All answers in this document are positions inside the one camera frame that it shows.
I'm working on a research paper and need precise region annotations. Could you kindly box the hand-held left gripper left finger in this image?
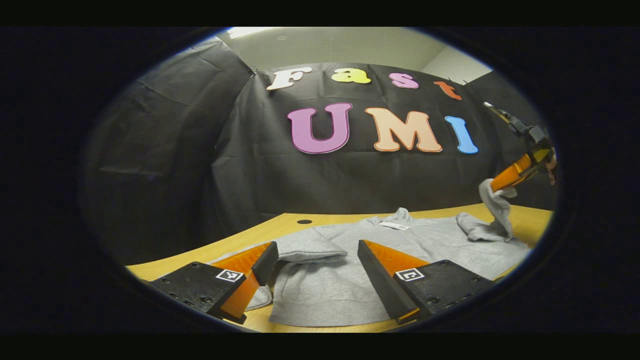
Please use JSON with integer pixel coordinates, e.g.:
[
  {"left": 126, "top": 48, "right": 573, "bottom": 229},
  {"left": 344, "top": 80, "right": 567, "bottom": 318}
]
[{"left": 145, "top": 241, "right": 280, "bottom": 325}]

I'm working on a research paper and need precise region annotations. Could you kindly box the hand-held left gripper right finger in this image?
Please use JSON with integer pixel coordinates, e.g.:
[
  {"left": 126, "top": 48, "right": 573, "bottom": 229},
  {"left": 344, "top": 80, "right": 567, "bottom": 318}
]
[{"left": 357, "top": 239, "right": 496, "bottom": 325}]

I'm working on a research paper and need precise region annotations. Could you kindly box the grey sweatshirt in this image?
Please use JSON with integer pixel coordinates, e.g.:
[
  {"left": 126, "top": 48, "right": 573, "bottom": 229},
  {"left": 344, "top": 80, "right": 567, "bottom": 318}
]
[{"left": 207, "top": 178, "right": 532, "bottom": 328}]

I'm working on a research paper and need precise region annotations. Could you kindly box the black backdrop cloth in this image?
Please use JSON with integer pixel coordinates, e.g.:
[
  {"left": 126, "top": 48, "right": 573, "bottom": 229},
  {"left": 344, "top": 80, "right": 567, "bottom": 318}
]
[{"left": 85, "top": 37, "right": 560, "bottom": 266}]

